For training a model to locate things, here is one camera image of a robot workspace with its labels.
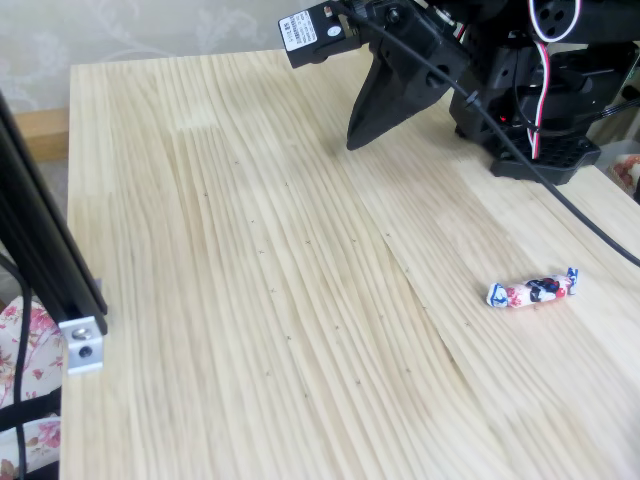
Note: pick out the floral pink fabric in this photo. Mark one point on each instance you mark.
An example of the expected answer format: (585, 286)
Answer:
(627, 172)
(42, 320)

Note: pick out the black aluminium extrusion bar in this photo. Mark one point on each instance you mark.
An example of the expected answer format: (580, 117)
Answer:
(45, 225)

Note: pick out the white red blue candy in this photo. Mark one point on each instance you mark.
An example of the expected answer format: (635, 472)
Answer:
(530, 291)

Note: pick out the silver corner bracket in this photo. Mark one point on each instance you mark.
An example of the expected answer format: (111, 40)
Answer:
(82, 345)

